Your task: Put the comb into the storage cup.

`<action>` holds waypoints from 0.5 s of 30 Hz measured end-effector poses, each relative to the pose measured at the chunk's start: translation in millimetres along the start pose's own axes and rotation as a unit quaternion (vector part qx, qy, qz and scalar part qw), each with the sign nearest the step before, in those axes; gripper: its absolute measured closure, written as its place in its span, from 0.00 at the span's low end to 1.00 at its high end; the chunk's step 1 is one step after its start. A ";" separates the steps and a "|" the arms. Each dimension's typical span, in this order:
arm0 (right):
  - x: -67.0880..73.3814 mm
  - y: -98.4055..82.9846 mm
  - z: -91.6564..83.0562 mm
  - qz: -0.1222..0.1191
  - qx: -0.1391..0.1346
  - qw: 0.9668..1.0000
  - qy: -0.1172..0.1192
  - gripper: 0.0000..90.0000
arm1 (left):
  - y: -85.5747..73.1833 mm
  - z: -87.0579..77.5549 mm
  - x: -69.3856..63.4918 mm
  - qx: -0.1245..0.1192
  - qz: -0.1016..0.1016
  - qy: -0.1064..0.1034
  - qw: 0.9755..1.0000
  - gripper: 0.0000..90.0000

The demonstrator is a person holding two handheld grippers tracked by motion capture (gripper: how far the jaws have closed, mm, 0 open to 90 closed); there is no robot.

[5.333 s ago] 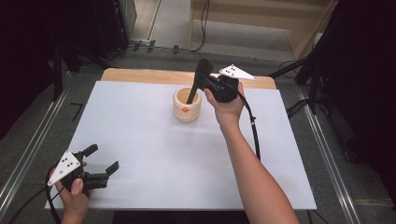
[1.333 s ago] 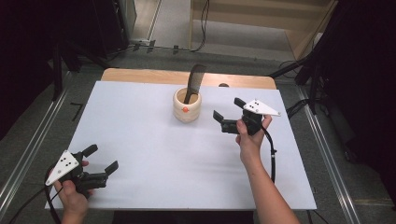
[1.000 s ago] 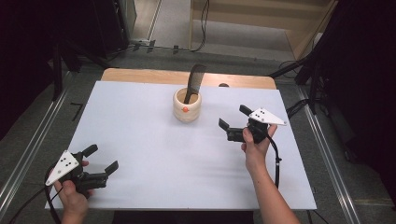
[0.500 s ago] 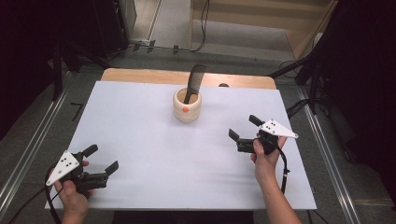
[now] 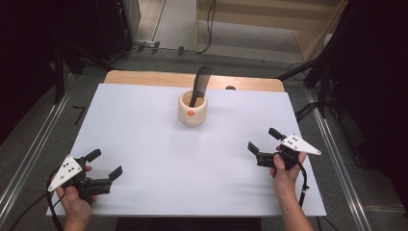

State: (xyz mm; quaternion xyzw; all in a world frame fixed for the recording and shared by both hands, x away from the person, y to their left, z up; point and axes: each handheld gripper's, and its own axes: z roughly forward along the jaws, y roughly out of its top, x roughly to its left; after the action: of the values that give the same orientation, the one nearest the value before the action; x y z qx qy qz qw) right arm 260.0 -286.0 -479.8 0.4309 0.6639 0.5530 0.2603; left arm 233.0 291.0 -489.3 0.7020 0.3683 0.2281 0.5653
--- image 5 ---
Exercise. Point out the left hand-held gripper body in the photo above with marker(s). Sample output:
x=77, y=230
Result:
x=67, y=171

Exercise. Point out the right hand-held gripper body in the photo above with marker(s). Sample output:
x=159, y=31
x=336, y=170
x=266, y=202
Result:
x=301, y=146

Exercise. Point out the cream ribbed ceramic cup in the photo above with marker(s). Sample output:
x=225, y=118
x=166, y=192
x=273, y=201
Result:
x=192, y=117

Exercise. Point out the dark spatula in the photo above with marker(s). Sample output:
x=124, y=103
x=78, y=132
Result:
x=200, y=83

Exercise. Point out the person's left hand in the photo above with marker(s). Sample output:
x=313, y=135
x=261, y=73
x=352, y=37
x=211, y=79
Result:
x=75, y=207

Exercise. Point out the person's right hand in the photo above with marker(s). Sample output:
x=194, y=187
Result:
x=285, y=181

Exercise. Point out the white table sheet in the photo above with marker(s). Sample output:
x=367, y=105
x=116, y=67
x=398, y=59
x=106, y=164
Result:
x=160, y=144

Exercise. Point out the dark round table grommet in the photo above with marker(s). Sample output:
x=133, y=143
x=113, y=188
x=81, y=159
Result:
x=230, y=87

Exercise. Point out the black metal stand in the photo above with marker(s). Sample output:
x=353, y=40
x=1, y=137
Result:
x=59, y=73
x=322, y=80

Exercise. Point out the wooden table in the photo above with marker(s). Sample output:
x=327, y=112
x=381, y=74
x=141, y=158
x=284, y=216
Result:
x=144, y=78

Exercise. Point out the wooden cabinet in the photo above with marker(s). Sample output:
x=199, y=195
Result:
x=256, y=22

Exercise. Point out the metal floor rail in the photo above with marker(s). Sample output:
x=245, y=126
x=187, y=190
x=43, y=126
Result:
x=29, y=160
x=340, y=166

